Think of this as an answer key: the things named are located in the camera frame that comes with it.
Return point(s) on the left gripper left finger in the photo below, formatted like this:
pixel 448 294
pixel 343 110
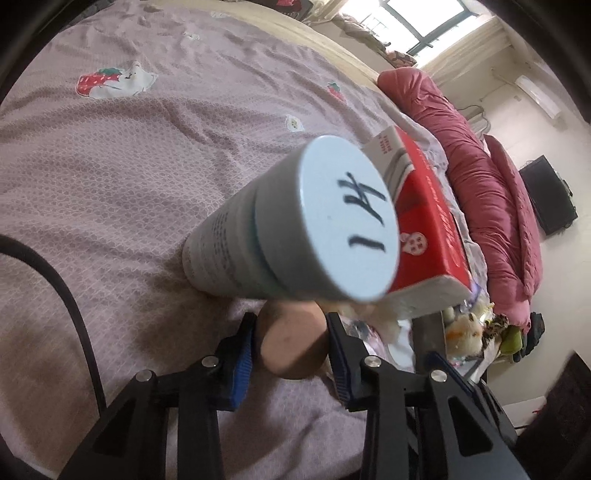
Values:
pixel 218 382

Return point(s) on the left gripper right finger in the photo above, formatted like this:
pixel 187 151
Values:
pixel 367 383

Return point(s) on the plush toy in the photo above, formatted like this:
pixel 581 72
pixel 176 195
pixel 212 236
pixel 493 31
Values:
pixel 464 329

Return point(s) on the leopard print fabric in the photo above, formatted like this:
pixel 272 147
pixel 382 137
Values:
pixel 495 327

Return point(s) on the crumpled plastic wrapper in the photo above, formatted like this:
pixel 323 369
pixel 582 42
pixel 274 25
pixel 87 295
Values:
pixel 376 328

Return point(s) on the green cloth under quilt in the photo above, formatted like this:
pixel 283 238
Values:
pixel 513 341

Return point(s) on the dark folded clothes pile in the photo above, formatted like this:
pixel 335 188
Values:
pixel 533 337

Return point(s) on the red white tissue box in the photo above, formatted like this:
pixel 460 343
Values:
pixel 433 271

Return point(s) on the white cylindrical bottle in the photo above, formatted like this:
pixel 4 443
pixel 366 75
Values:
pixel 318 225

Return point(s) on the pink red folded quilt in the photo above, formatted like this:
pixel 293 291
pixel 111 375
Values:
pixel 489 188

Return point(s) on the lilac patterned bed sheet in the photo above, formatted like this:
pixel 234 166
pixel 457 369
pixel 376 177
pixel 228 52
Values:
pixel 125 132

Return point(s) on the white air conditioner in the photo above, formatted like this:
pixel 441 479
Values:
pixel 539 97

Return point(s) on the cream right curtain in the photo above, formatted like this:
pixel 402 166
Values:
pixel 468 53

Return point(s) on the wall mounted black television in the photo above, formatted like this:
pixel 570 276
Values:
pixel 550 195

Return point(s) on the window with dark frame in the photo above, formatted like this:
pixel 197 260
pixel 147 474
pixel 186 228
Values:
pixel 413 26

